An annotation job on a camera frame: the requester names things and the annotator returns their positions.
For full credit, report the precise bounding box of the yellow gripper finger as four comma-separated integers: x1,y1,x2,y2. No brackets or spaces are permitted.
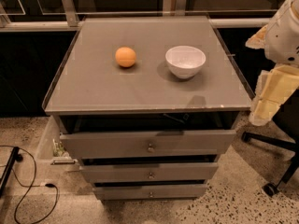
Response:
245,25,267,49
249,64,299,126

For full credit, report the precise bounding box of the grey drawer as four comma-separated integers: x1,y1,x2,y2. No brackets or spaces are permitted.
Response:
60,130,236,159
93,184,207,200
81,162,218,183

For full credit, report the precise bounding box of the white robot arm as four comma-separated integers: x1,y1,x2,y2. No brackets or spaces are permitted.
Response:
246,0,299,126

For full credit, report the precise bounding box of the grey drawer cabinet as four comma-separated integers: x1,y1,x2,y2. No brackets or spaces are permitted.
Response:
43,17,250,189

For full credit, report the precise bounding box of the grey bottom drawer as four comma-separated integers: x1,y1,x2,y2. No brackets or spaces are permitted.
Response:
93,184,207,200

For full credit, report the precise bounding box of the grey top drawer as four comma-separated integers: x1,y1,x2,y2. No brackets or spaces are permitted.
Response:
60,130,236,159

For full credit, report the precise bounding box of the black office chair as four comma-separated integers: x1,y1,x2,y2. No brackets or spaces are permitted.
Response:
241,89,299,198

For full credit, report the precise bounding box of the white bowl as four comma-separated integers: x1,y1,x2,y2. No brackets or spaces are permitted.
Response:
165,46,206,79

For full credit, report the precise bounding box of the orange ball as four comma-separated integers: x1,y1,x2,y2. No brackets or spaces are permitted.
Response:
115,47,136,68

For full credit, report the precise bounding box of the clear plastic bin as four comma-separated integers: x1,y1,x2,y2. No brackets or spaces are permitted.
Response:
35,116,76,165

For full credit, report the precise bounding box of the black bar on floor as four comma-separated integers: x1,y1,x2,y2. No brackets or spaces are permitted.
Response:
0,147,20,198

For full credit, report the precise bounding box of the metal window bracket left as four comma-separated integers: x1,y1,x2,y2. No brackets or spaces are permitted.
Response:
62,0,79,27

